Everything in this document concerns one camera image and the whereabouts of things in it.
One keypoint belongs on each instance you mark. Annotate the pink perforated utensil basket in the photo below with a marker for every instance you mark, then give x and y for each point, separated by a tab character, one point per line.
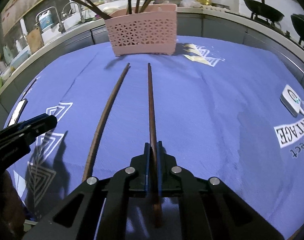
142	32

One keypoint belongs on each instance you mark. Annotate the grey angular faucet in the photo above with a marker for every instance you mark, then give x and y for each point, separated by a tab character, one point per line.
60	25

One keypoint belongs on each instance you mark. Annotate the wooden chopstick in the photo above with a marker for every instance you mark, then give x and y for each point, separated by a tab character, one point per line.
149	105
152	105
102	130
99	130

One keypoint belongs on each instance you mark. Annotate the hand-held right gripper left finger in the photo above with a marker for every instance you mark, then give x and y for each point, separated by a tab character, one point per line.
147	177

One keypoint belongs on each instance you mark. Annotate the curved steel faucet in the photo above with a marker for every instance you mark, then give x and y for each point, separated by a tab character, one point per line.
80	10

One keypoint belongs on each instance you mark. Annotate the white square device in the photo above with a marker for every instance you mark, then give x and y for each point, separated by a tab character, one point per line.
289	100

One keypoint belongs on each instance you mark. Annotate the pale blue basin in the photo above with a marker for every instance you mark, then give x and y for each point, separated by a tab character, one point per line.
20	58

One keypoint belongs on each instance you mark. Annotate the thin dark stick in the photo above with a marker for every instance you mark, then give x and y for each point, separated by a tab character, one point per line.
29	87

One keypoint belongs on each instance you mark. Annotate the small wooden cutting board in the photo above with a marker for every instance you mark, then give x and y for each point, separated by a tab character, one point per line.
34	41

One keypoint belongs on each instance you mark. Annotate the person's left forearm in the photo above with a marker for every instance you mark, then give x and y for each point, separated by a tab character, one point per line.
5	205

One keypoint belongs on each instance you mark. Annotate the blue printed cloth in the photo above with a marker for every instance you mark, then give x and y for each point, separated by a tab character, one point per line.
204	120

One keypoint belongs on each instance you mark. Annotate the black lidded wok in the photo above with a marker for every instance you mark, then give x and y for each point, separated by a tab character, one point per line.
302	27

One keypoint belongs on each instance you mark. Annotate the white container with blue label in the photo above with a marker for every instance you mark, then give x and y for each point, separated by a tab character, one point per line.
45	20

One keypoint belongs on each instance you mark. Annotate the pale green bottle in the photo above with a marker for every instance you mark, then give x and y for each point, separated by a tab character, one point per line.
7	54

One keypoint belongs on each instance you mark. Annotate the fruit print wall poster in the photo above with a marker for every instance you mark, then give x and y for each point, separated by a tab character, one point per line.
29	2

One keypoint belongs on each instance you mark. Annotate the smartphone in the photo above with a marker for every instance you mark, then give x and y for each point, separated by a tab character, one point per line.
18	111

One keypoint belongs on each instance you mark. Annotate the black gas stove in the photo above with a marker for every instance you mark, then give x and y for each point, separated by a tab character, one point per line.
261	17

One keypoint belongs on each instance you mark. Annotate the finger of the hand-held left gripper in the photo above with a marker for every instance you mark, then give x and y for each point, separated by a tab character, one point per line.
45	125
29	121

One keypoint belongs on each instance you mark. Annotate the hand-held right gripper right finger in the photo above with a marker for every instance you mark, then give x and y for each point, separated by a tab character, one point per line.
159	177

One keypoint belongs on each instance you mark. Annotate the row of white eggs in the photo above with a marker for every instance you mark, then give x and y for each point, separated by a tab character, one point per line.
214	7

